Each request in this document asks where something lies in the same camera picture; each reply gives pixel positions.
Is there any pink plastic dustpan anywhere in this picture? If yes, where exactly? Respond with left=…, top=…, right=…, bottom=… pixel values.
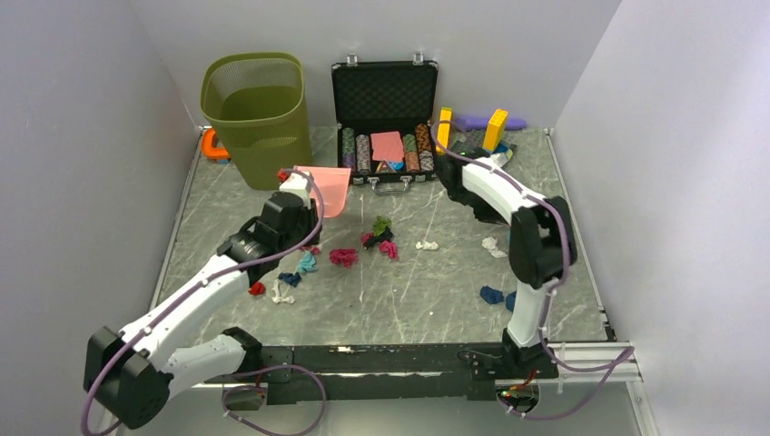
left=294, top=165, right=351, bottom=219

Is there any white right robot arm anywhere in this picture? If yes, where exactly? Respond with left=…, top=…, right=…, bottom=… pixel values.
left=435, top=152, right=577, bottom=378

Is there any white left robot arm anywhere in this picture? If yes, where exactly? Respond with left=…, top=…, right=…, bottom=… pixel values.
left=80, top=189, right=326, bottom=435

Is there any light blue paper scrap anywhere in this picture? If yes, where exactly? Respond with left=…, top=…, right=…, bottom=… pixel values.
left=297, top=251, right=318, bottom=274

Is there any dark blue paper scrap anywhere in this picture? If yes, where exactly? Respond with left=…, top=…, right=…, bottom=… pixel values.
left=278, top=272, right=302, bottom=288

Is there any white twisted paper scrap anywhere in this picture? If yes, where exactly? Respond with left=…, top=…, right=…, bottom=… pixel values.
left=271, top=279, right=295, bottom=304

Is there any green paper scrap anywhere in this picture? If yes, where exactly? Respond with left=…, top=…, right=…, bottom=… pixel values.
left=372, top=215, right=391, bottom=236

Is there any black paper scrap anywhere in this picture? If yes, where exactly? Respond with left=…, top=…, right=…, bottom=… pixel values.
left=363, top=231, right=393, bottom=249

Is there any magenta paper scrap centre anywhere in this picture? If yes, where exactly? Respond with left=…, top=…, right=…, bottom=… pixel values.
left=379, top=241, right=399, bottom=260

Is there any olive green mesh wastebasket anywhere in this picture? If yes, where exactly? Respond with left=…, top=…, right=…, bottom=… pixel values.
left=200, top=52, right=312, bottom=191

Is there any pink card stack in case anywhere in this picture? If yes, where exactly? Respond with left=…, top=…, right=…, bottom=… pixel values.
left=370, top=131, right=405, bottom=162

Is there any black poker chip case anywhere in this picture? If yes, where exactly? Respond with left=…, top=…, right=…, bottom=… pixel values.
left=331, top=52, right=439, bottom=194

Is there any white paper scrap by brush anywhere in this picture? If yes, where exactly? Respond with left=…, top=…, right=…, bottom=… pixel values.
left=415, top=241, right=439, bottom=251

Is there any yellow tall building block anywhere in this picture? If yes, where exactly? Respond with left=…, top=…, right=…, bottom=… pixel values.
left=436, top=106, right=452, bottom=155

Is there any white paper scrap right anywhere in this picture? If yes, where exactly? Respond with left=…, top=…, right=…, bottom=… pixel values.
left=481, top=237, right=508, bottom=259

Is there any purple cylinder toy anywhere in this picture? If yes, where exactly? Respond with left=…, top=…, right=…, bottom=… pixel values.
left=453, top=115, right=528, bottom=131

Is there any dark blue scrap pair left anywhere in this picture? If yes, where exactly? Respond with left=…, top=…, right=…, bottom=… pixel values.
left=479, top=286, right=505, bottom=305

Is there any dark blue scrap pair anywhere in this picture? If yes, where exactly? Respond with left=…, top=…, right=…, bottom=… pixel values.
left=505, top=292, right=517, bottom=312
left=479, top=286, right=505, bottom=305

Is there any building block assembly on baseplate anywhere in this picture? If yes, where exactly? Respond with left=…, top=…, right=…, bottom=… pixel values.
left=452, top=109, right=515, bottom=167

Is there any dark blue scrap pair right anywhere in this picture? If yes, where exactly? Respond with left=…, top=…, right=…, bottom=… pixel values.
left=505, top=292, right=517, bottom=312

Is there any magenta paper scrap by handle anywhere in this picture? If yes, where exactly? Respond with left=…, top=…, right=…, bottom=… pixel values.
left=329, top=248, right=359, bottom=268

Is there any orange plastic handle object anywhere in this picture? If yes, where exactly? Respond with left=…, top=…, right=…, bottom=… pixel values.
left=200, top=128, right=231, bottom=163

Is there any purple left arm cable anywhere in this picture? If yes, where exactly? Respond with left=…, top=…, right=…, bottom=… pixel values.
left=79, top=168, right=327, bottom=436

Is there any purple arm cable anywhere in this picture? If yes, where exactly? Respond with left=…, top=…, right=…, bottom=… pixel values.
left=430, top=120, right=637, bottom=422
left=79, top=168, right=327, bottom=436

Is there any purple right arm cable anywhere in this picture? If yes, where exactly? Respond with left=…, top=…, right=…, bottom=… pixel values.
left=430, top=120, right=637, bottom=422

